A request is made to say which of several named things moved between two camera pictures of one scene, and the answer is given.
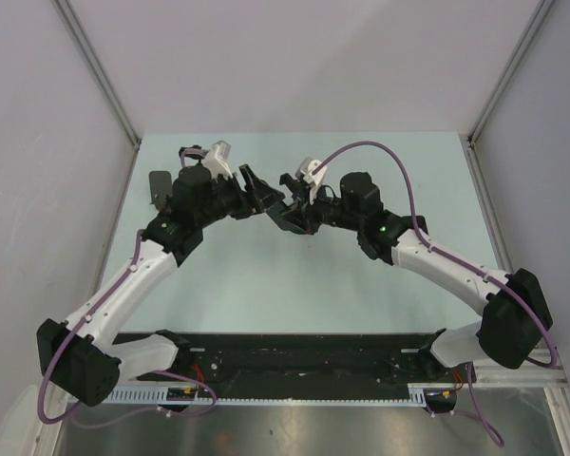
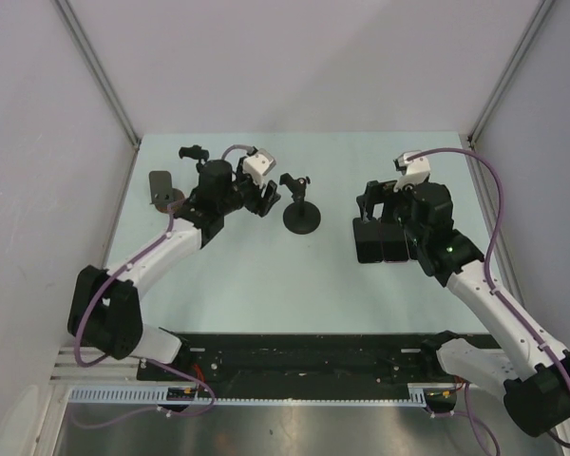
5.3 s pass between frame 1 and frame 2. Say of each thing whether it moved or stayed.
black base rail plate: stayed
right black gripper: moved
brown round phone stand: stayed
